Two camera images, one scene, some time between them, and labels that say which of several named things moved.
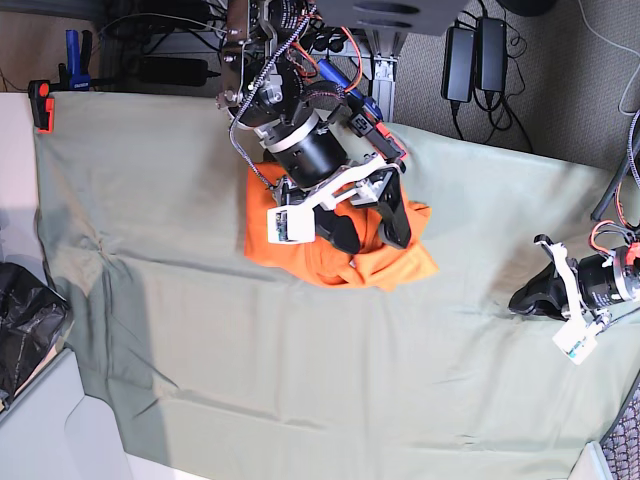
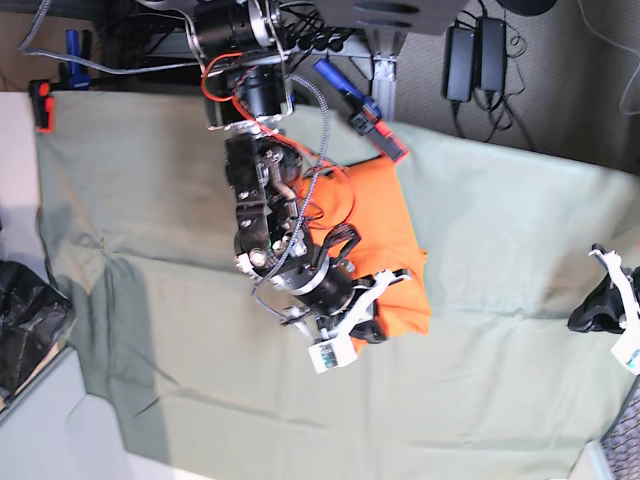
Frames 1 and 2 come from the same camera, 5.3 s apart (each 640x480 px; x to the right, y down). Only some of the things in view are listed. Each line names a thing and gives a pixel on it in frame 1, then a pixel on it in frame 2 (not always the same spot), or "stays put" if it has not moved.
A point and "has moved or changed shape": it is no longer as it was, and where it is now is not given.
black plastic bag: x=33 y=316 stays put
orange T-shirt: x=320 y=262 has moved or changed shape
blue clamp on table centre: x=366 y=119 stays put
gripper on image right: x=596 y=284 → x=601 y=310
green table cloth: x=208 y=364 stays put
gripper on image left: x=320 y=173 → x=331 y=295
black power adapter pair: x=475 y=59 stays put
